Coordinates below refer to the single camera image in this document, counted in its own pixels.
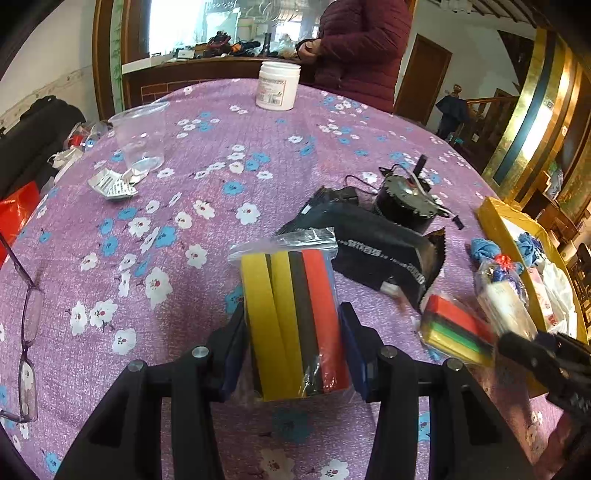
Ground multicolour strips bag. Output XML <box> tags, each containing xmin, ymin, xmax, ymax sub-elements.
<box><xmin>419</xmin><ymin>294</ymin><xmax>496</xmax><ymax>367</ymax></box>

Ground yellow black red strips bag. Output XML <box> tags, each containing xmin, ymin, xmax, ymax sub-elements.
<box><xmin>228</xmin><ymin>227</ymin><xmax>349</xmax><ymax>402</ymax></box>

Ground blue knitted cloth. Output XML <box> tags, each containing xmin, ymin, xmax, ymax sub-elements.
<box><xmin>516</xmin><ymin>232</ymin><xmax>547</xmax><ymax>268</ymax></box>

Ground blue white plastic bag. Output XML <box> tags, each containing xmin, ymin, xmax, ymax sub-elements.
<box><xmin>474</xmin><ymin>259</ymin><xmax>538</xmax><ymax>340</ymax></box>

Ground yellow cardboard box tray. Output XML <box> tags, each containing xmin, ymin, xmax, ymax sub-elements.
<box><xmin>475</xmin><ymin>196</ymin><xmax>590</xmax><ymax>398</ymax></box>

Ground blue fleece cloth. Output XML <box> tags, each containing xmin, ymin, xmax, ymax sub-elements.
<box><xmin>470</xmin><ymin>238</ymin><xmax>502</xmax><ymax>264</ymax></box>

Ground purple framed eyeglasses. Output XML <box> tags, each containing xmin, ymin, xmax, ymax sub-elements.
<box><xmin>1</xmin><ymin>236</ymin><xmax>44</xmax><ymax>424</ymax></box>

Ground black wet wipes pack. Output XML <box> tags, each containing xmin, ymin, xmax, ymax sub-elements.
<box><xmin>278</xmin><ymin>187</ymin><xmax>446</xmax><ymax>310</ymax></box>

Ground black round motor device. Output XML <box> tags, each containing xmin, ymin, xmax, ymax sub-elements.
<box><xmin>344</xmin><ymin>154</ymin><xmax>465</xmax><ymax>234</ymax></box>

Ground person in dark clothes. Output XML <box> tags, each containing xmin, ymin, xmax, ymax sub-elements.
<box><xmin>436</xmin><ymin>84</ymin><xmax>470</xmax><ymax>141</ymax></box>

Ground red plastic bag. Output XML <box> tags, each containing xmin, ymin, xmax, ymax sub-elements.
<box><xmin>0</xmin><ymin>181</ymin><xmax>40</xmax><ymax>245</ymax></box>

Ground silver foil blister pack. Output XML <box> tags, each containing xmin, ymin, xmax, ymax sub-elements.
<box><xmin>88</xmin><ymin>169</ymin><xmax>137</xmax><ymax>200</ymax></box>

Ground black bag on sofa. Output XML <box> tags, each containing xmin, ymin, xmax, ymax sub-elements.
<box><xmin>0</xmin><ymin>95</ymin><xmax>85</xmax><ymax>199</ymax></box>

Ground clear plastic cup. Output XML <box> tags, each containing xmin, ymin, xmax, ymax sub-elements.
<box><xmin>108</xmin><ymin>102</ymin><xmax>169</xmax><ymax>173</ymax></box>

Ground woman in maroon jacket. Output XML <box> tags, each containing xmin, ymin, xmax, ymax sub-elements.
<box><xmin>295</xmin><ymin>0</ymin><xmax>412</xmax><ymax>113</ymax></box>

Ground white plastic jar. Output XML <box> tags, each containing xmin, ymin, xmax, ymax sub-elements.
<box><xmin>256</xmin><ymin>61</ymin><xmax>301</xmax><ymax>111</ymax></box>

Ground wooden cabinet counter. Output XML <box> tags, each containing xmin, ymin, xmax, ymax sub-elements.
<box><xmin>122</xmin><ymin>56</ymin><xmax>297</xmax><ymax>109</ymax></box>

